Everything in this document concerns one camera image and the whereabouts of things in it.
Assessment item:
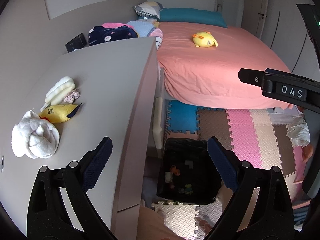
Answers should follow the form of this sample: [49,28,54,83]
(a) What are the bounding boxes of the white towel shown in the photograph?
[11,110,60,159]

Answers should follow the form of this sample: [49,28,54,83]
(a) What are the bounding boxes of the yellow snack bag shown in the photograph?
[39,104,81,124]

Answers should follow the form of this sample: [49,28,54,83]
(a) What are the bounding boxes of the pink plaid hair scrunchie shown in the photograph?
[63,90,80,104]

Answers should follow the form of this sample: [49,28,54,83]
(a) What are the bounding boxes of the black trash bin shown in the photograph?
[157,138,222,205]

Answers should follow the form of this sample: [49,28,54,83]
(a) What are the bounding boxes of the person's right hand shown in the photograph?
[297,104,316,165]

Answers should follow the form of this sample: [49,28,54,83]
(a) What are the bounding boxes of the pink bed sheet mattress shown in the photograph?
[157,22,292,109]

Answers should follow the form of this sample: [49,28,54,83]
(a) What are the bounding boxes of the colourful foam floor mat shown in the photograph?
[157,100,305,239]

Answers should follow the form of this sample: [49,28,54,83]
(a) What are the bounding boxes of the yellow chick plush toy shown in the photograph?
[193,31,218,48]

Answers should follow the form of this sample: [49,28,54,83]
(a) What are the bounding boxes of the teal pillow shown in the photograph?
[160,8,228,28]

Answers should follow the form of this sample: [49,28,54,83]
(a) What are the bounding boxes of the white cartoon face cushion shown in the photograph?
[149,28,163,49]

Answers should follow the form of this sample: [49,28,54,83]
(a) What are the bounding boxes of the light blue folded blanket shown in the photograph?
[127,21,156,37]

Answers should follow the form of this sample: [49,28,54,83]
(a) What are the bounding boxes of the patterned checked pillow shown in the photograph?
[133,1,163,20]

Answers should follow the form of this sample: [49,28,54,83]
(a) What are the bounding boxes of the grey desk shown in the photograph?
[1,37,158,239]

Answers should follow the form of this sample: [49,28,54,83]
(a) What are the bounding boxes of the pink folded clothing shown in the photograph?
[101,22,131,29]

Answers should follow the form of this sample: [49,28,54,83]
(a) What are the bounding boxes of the navy cartoon blanket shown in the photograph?
[88,25,139,46]

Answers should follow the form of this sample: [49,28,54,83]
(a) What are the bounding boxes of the metal desk cable grommet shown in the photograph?
[0,156,5,172]

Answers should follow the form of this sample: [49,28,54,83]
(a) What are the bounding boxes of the cream drawer handle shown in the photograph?
[152,97,163,148]

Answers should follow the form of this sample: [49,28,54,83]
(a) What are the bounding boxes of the black wall socket panel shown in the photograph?
[65,33,87,53]

